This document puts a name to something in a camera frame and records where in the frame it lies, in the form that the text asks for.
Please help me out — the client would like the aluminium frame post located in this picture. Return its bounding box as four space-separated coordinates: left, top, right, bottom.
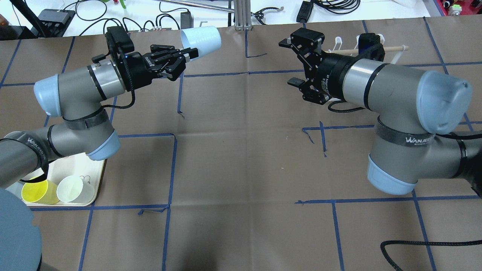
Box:
233 0 252 30

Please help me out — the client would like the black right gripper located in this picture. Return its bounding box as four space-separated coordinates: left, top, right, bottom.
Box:
279 27 385 105

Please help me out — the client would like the white wire cup rack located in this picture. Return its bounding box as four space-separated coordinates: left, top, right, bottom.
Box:
328 34 409 102

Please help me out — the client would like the black power adapter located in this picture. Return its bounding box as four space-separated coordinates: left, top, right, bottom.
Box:
296 0 313 23

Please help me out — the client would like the light blue cup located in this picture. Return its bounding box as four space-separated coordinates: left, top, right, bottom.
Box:
181 26 222 58

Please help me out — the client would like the white cup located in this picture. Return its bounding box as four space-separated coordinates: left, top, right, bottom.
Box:
56 175 95 204

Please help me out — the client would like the yellow cup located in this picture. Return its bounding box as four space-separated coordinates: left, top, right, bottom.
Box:
21 180 59 205

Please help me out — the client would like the cream serving tray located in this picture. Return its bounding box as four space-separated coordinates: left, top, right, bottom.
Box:
7 153 106 206

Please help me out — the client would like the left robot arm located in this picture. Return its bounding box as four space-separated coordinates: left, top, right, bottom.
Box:
0 26 202 271

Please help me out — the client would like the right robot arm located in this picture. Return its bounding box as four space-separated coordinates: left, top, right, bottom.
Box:
279 27 481 196

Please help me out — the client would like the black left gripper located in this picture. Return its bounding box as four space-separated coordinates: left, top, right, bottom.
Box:
92 26 199 93

